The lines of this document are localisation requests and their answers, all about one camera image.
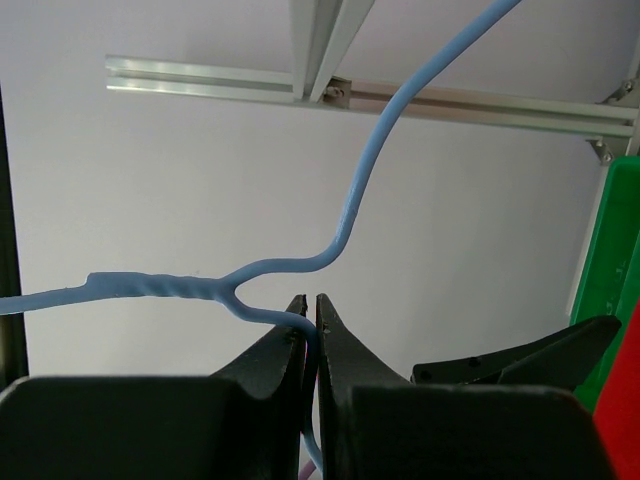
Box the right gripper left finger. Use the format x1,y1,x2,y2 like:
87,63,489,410
1,327,305,479

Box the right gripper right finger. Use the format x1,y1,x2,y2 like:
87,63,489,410
316,295,615,479

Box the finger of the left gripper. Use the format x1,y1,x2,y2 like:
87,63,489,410
411,315,621,388

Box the red trousers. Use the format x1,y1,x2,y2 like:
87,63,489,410
594,305,639,480

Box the blue wire hanger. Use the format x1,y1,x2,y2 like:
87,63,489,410
1,0,518,473

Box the green plastic tray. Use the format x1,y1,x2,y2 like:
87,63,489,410
570,157,639,411

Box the left aluminium frame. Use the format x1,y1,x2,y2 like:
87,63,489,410
105,1,639,165

